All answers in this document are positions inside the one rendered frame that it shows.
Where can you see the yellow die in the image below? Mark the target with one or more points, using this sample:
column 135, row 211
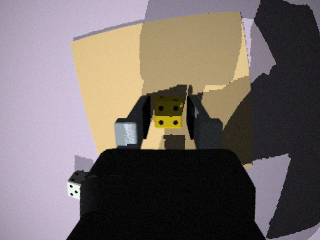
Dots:
column 168, row 112

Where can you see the tan flat mat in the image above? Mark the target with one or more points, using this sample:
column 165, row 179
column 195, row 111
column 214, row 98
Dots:
column 201, row 55

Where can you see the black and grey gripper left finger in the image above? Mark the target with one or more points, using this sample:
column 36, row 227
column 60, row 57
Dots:
column 130, row 131

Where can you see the white die with black pips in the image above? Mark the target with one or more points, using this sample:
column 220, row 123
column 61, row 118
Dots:
column 74, row 183

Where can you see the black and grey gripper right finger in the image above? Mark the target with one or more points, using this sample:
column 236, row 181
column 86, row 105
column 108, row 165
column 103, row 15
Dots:
column 206, row 131

